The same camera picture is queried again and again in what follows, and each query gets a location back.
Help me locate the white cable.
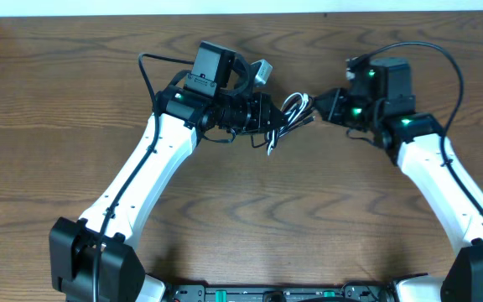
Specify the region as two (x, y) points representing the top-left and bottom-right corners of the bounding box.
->
(265, 91), (312, 156)

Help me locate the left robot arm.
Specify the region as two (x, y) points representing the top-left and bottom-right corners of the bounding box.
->
(49, 41), (286, 301)

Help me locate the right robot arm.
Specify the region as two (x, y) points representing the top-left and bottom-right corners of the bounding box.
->
(314, 58), (483, 301)

